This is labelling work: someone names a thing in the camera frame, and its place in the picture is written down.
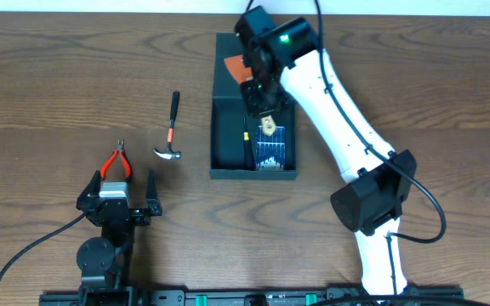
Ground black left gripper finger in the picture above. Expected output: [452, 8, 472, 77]
[145, 170, 162, 216]
[76, 170, 101, 209]

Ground orange scraper wooden handle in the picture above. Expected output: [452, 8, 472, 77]
[224, 54, 276, 136]

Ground small steel claw hammer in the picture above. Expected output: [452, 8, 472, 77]
[153, 91, 181, 161]

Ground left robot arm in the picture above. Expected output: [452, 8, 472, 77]
[77, 171, 162, 305]

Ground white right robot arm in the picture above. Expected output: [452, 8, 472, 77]
[229, 6, 416, 295]

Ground blue drill bit case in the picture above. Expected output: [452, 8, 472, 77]
[255, 126, 286, 171]

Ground black yellow screwdriver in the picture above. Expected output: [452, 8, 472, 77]
[243, 117, 255, 171]

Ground black open box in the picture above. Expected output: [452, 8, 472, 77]
[209, 33, 298, 180]

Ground red handled cutting pliers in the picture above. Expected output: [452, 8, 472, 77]
[100, 139, 134, 184]

